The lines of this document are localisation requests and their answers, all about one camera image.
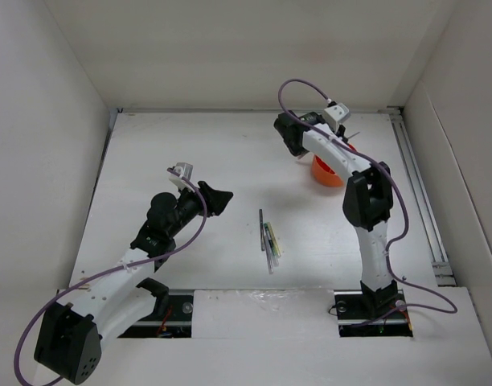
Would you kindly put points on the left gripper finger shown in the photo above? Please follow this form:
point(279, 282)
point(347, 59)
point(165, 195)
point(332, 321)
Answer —
point(216, 207)
point(211, 194)

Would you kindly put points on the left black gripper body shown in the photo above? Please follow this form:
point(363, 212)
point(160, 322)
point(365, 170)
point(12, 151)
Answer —
point(189, 206)

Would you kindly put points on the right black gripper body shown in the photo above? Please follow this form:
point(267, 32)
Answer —
point(300, 151)

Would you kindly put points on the black thin pen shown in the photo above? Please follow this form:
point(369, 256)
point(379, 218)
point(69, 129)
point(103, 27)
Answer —
point(261, 227)

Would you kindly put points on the yellow highlighter pen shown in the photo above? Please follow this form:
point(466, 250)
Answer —
point(276, 247)

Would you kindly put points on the black-handled scissors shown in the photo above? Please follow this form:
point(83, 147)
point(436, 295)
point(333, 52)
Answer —
point(352, 136)

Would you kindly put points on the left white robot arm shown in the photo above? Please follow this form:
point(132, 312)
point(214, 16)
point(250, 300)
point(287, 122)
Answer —
point(73, 334)

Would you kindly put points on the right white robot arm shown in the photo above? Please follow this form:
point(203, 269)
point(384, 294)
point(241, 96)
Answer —
point(367, 202)

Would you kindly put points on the orange round organizer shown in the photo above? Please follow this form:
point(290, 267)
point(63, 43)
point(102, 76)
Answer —
point(324, 175)

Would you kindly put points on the green-capped pen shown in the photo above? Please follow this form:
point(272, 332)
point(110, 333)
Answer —
point(268, 239)

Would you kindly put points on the clear lilac pen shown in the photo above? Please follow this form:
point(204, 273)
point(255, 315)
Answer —
point(271, 259)

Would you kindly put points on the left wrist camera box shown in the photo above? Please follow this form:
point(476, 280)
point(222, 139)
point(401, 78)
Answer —
point(180, 174)

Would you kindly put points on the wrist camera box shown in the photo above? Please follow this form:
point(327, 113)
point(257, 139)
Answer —
point(336, 115)
point(180, 174)

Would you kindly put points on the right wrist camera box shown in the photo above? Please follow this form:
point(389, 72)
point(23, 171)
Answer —
point(336, 115)

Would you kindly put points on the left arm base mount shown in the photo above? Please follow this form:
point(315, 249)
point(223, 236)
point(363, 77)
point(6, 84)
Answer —
point(173, 321)

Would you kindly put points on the aluminium side rail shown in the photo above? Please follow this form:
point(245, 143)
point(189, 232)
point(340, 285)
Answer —
point(438, 256)

